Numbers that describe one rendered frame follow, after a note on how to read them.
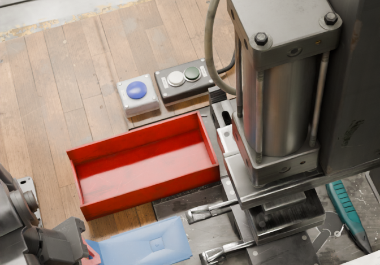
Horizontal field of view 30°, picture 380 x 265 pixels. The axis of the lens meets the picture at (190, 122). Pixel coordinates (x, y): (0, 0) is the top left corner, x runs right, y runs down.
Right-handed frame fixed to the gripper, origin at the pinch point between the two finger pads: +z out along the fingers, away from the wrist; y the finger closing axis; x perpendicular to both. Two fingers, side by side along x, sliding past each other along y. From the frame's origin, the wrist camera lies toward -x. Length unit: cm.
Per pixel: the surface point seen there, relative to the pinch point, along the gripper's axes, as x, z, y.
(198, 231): 3.7, 18.7, 8.9
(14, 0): 156, 80, -67
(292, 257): -8.8, 17.6, 23.5
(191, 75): 33.1, 20.2, 17.7
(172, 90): 31.7, 18.6, 13.6
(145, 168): 18.6, 15.6, 4.3
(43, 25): 140, 85, -59
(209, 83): 30.6, 22.3, 19.6
